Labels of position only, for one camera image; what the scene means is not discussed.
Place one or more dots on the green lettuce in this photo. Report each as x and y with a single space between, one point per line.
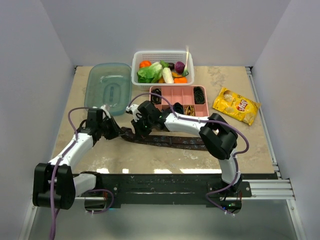
150 74

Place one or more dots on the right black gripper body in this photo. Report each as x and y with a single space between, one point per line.
148 121

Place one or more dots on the dark eggplant toy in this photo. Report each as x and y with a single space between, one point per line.
171 66

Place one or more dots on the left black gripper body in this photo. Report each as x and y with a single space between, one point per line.
100 126

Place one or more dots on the rolled black tie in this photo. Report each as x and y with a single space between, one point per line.
156 96
199 95

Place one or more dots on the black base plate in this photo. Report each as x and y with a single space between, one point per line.
169 189

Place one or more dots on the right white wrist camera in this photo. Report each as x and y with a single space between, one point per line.
133 110

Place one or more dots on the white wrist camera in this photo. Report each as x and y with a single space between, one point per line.
133 110
105 109

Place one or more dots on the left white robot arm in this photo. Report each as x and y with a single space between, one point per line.
53 183

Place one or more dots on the white daikon radish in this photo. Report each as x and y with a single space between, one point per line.
167 75

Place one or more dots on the green onion stalk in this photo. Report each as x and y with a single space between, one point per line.
185 70

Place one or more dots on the yellow chips bag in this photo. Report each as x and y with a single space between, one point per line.
236 106

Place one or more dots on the rolled yellow tie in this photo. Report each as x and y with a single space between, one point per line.
189 110

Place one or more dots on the rolled dark blue tie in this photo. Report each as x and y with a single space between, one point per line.
178 108

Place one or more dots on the purple onion toy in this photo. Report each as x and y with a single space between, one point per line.
179 67

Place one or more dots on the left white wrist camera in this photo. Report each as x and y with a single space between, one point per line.
105 109

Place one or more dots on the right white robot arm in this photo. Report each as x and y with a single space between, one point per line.
219 138

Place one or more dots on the teal transparent container lid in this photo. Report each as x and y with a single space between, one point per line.
109 84

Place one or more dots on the pink divided organizer tray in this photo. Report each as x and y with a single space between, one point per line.
183 95

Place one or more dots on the rolled black tie left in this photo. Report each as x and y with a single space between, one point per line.
156 96

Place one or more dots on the white plastic basket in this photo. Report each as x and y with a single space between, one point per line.
169 56

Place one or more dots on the rolled black tie right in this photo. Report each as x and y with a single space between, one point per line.
199 95

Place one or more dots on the dark patterned necktie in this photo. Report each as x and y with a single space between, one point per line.
176 142

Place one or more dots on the orange pumpkin toy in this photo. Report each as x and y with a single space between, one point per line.
145 64

